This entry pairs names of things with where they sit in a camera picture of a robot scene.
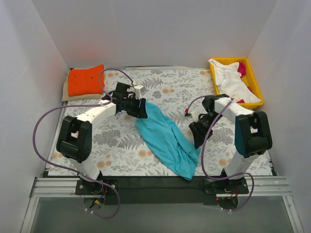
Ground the turquoise t shirt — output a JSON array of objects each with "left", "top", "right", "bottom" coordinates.
[{"left": 136, "top": 102, "right": 200, "bottom": 181}]

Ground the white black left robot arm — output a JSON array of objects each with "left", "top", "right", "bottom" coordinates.
[{"left": 56, "top": 82, "right": 148, "bottom": 194}]

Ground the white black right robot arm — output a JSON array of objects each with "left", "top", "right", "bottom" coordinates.
[{"left": 185, "top": 94, "right": 273, "bottom": 194}]

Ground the floral patterned table mat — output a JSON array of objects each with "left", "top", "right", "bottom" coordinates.
[{"left": 48, "top": 69, "right": 273, "bottom": 177}]

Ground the white t shirt in bin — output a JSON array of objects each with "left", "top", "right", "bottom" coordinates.
[{"left": 208, "top": 59, "right": 261, "bottom": 103}]

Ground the orange folded t shirt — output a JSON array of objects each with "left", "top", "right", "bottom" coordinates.
[{"left": 68, "top": 64, "right": 105, "bottom": 96}]

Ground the yellow plastic bin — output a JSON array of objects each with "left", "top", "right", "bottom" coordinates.
[{"left": 209, "top": 57, "right": 264, "bottom": 109}]

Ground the beige folded t shirt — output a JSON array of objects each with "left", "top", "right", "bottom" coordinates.
[{"left": 62, "top": 77, "right": 102, "bottom": 102}]

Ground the magenta t shirt in bin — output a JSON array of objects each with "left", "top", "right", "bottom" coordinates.
[{"left": 237, "top": 62, "right": 252, "bottom": 103}]

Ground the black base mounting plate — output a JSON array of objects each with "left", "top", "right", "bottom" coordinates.
[{"left": 75, "top": 176, "right": 251, "bottom": 205}]

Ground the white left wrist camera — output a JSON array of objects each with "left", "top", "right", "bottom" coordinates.
[{"left": 133, "top": 85, "right": 144, "bottom": 99}]

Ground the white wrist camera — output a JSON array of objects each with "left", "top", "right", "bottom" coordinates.
[
  {"left": 133, "top": 85, "right": 144, "bottom": 99},
  {"left": 185, "top": 109, "right": 199, "bottom": 119}
]

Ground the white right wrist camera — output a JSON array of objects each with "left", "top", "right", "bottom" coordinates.
[{"left": 185, "top": 109, "right": 199, "bottom": 119}]

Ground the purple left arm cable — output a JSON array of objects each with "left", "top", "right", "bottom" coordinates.
[{"left": 33, "top": 68, "right": 137, "bottom": 219}]

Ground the aluminium frame rail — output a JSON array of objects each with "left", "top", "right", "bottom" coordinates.
[{"left": 31, "top": 176, "right": 292, "bottom": 197}]

